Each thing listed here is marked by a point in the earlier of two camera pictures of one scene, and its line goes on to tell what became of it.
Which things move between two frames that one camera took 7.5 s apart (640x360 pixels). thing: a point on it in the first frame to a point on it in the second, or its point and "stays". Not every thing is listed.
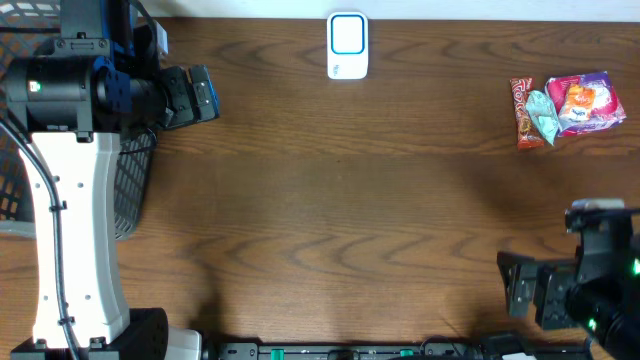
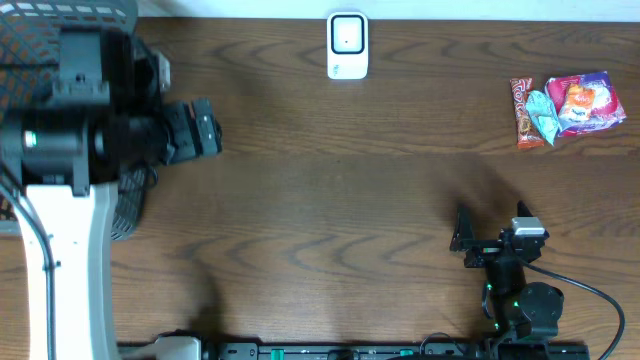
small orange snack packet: (580, 102) stays
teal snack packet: (543, 114) stays
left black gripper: (179, 95) to (201, 128)
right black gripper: (523, 281) to (463, 241)
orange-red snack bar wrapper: (528, 136) stays
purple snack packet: (586, 103) stays
